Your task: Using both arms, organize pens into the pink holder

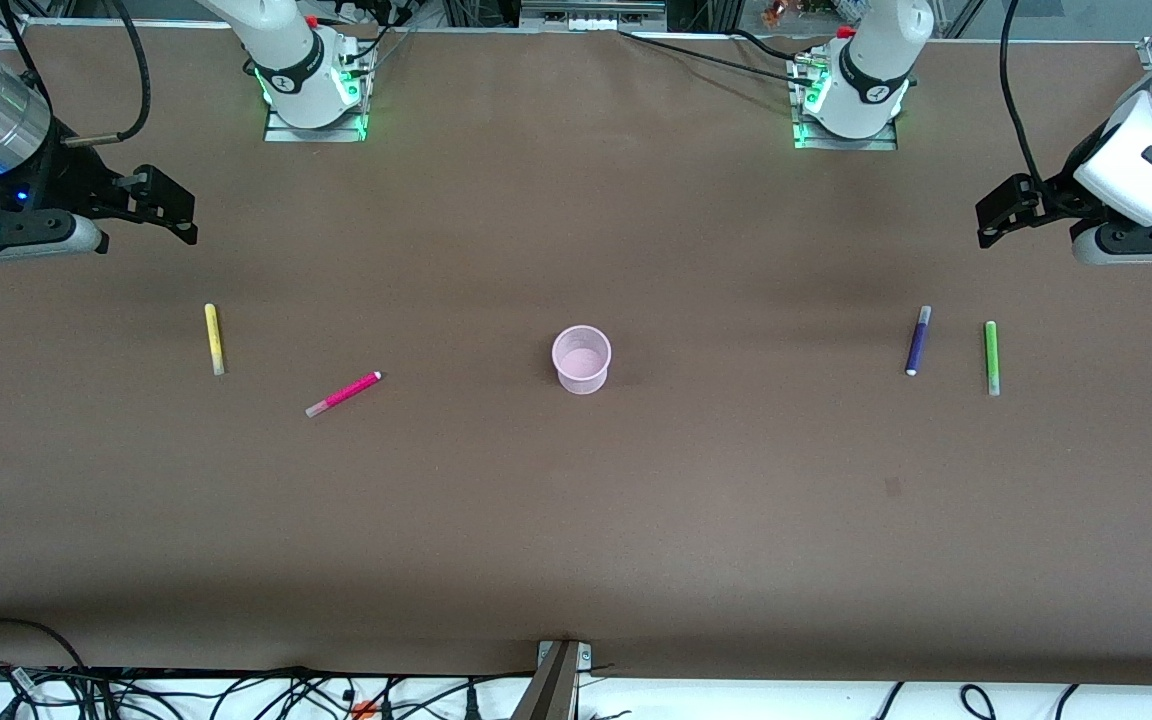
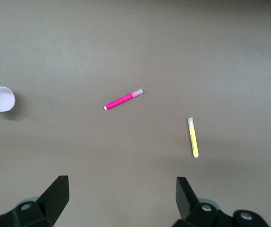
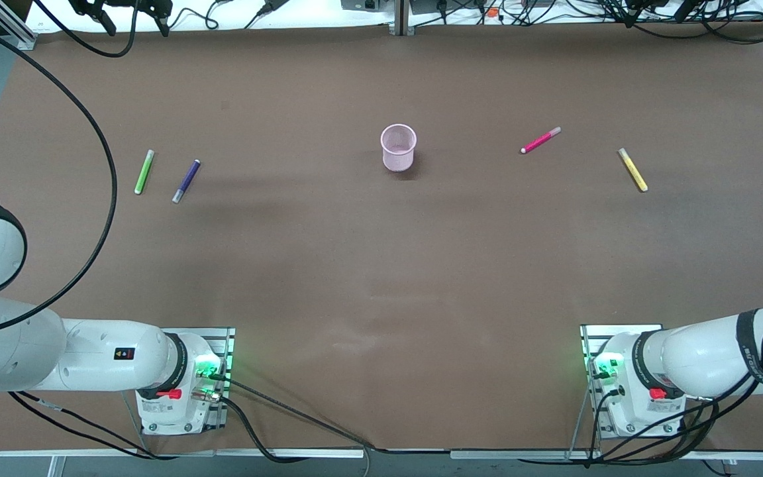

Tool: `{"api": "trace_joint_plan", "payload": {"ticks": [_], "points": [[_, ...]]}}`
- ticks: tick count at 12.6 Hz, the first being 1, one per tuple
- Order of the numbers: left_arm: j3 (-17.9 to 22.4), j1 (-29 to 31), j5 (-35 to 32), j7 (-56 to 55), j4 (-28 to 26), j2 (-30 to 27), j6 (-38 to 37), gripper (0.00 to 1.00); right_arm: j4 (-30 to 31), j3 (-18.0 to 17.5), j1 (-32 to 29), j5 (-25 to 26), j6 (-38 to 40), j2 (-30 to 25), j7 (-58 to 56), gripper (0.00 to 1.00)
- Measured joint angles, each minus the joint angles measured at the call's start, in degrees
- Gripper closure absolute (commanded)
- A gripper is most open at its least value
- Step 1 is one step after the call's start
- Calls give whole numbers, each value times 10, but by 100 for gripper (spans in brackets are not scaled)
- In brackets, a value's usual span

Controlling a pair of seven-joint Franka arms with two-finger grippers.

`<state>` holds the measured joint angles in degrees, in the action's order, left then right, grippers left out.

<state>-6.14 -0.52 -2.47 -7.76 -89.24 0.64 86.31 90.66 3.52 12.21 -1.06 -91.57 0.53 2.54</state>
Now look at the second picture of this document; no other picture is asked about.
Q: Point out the yellow pencil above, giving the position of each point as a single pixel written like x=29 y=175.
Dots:
x=193 y=139

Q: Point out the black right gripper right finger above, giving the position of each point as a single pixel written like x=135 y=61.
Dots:
x=189 y=203

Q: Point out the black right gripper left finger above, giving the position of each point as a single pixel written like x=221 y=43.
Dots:
x=47 y=201

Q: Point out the pink highlighter pen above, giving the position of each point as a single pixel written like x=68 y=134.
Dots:
x=118 y=101

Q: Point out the pink mesh pen holder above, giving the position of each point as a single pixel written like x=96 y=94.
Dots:
x=2 y=99

